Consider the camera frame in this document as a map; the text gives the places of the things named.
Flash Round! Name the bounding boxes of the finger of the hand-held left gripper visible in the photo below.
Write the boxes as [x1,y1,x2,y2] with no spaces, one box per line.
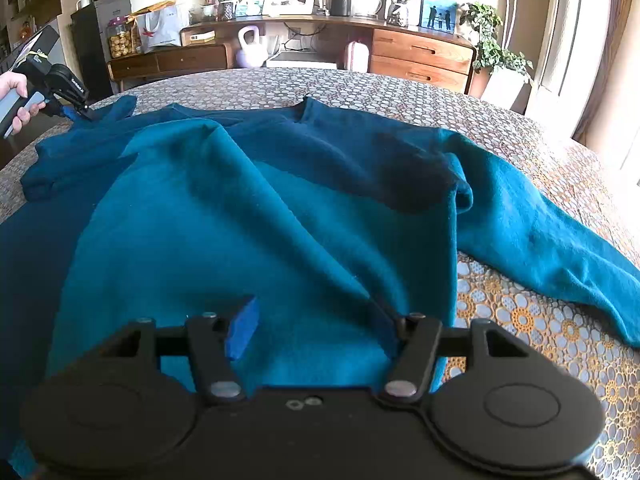
[47,97,98,123]

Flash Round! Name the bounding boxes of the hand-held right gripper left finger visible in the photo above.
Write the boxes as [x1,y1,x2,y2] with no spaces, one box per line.
[97,294,261,403]

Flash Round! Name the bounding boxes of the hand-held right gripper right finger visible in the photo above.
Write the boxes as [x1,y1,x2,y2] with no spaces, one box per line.
[367,297,531,403]

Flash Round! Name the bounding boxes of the teal and navy sweater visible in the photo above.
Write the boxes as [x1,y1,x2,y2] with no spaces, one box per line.
[0,94,640,478]

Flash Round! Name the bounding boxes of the person's left hand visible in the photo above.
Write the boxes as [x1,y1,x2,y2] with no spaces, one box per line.
[0,71,47,136]

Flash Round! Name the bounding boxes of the black cabinet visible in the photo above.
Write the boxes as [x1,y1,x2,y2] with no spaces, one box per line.
[70,0,133,103]

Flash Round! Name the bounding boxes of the glass snack jar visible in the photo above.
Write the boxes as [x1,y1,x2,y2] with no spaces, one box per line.
[106,16,138,59]

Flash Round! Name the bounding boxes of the white shopping bag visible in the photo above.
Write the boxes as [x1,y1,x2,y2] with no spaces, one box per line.
[131,1,191,53]

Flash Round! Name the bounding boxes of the small white and yellow box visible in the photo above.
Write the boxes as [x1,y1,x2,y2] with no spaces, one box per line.
[180,29,217,47]

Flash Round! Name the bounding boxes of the flat white box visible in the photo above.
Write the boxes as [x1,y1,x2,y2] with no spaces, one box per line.
[265,51,338,70]

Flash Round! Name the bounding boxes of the white planter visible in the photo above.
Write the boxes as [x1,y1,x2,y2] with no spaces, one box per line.
[481,67,531,113]

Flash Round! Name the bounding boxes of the pink case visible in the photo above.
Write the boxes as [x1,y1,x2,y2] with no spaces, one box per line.
[345,40,372,73]

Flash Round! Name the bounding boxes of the wooden drawer cabinet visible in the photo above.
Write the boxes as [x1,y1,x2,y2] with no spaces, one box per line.
[180,14,478,96]

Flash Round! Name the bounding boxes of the leafy green plant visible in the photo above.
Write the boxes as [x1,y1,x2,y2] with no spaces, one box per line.
[445,0,535,83]

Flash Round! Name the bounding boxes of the brown curtain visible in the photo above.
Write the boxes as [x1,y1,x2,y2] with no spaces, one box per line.
[570,0,636,146]

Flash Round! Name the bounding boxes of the blue photo frame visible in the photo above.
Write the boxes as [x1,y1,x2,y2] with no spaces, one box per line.
[419,0,458,35]

